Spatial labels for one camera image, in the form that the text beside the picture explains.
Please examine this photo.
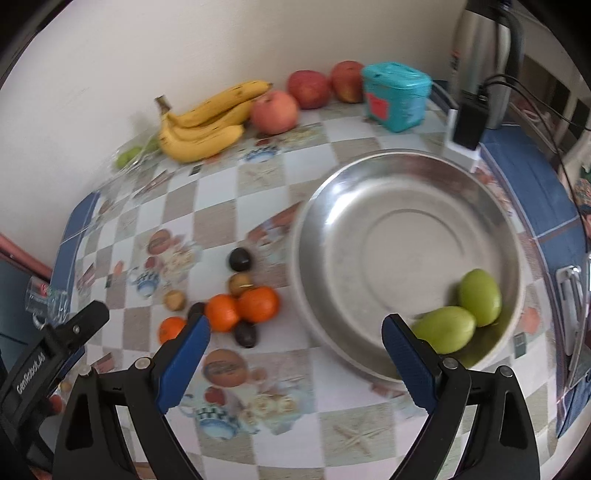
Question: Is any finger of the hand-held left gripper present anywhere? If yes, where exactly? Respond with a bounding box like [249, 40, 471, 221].
[54, 301, 110, 348]

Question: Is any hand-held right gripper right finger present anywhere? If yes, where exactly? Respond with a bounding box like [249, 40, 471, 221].
[381, 314, 541, 480]

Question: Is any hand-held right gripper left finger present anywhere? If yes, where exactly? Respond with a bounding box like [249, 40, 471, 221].
[53, 314, 213, 480]

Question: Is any green jujube fruit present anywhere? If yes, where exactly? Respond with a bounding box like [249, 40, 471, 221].
[458, 269, 502, 328]
[410, 306, 477, 355]

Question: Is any large orange mandarin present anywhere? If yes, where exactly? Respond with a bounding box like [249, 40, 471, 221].
[238, 286, 280, 324]

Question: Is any stainless steel basin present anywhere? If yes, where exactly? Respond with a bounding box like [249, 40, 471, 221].
[291, 148, 527, 384]

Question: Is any clear glass cup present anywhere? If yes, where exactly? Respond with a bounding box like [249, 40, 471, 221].
[25, 277, 70, 326]

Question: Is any clear bag of green fruit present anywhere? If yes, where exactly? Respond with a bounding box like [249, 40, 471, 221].
[108, 134, 162, 174]

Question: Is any printed checkered tablecloth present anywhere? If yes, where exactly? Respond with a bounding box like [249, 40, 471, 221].
[48, 99, 591, 480]

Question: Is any white power strip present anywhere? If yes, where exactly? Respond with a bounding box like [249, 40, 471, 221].
[434, 82, 482, 171]

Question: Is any yellow banana bunch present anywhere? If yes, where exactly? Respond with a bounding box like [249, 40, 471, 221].
[154, 80, 274, 163]

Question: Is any black power adapter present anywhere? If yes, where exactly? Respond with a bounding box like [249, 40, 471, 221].
[452, 95, 490, 151]

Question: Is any colourful printed packet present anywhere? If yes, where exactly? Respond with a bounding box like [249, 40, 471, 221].
[574, 178, 591, 217]

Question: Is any teal plastic container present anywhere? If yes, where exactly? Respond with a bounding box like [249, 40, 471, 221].
[361, 61, 433, 133]

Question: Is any red apple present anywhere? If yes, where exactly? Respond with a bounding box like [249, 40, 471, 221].
[330, 61, 366, 103]
[250, 91, 300, 136]
[287, 70, 332, 110]

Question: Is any stainless steel thermos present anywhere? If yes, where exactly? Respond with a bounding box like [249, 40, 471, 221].
[449, 0, 525, 130]

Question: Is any white metal frame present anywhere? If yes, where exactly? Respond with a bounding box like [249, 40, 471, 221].
[556, 265, 587, 388]

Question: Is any black cable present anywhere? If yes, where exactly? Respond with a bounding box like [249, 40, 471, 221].
[478, 74, 591, 195]

